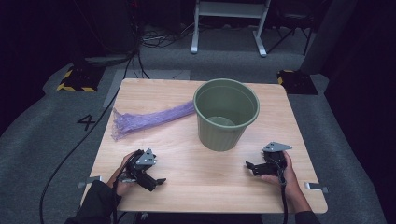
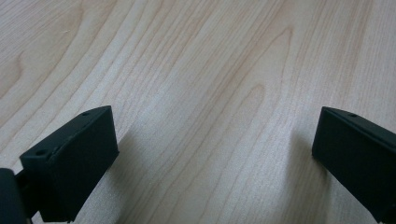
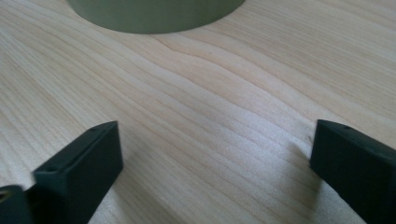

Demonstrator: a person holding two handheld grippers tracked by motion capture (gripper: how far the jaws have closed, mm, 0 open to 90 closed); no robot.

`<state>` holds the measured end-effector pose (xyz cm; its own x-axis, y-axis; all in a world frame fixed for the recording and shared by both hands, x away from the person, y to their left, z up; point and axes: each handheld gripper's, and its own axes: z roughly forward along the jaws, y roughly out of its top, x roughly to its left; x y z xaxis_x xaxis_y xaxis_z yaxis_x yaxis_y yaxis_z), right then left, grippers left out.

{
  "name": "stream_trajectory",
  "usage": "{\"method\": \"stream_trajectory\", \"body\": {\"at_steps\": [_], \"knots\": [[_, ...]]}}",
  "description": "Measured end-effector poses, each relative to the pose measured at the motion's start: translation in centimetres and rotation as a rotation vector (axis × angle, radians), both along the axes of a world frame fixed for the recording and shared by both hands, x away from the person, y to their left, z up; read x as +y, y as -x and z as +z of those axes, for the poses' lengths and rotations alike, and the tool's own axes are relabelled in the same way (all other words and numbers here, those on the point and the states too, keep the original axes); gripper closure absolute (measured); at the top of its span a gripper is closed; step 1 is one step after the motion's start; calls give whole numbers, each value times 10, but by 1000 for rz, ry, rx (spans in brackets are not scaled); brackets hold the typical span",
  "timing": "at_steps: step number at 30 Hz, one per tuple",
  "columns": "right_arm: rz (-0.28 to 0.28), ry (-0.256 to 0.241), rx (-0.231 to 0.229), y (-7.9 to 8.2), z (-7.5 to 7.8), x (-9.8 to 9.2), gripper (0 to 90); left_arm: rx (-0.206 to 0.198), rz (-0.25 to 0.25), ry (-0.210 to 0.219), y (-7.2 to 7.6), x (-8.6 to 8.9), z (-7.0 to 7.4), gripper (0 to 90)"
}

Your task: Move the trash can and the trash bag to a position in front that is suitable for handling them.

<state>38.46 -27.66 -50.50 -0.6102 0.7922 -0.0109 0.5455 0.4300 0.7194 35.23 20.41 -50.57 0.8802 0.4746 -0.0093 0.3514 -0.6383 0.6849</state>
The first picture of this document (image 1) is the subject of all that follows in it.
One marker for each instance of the purple plastic bag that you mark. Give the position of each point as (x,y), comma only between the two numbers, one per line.
(146,119)

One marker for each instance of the white metal stand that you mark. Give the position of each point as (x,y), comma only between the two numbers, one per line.
(230,9)

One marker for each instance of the person's left hand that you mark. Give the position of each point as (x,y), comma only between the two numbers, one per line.
(120,186)

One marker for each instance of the black tripod stand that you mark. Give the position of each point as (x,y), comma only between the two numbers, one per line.
(292,18)

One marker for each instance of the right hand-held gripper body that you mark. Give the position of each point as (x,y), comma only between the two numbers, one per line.
(274,163)

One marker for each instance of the green plastic bin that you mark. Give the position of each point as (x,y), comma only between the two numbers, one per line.
(218,137)

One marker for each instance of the grey metal table bracket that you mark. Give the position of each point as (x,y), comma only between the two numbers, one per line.
(90,180)
(316,186)

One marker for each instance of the grey curtain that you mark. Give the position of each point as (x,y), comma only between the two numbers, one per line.
(327,34)

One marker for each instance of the yellow black striped base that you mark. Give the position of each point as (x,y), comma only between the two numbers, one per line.
(297,82)
(81,79)

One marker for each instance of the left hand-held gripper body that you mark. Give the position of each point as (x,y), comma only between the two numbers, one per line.
(141,174)

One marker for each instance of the person's right hand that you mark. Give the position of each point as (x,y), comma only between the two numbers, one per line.
(291,183)

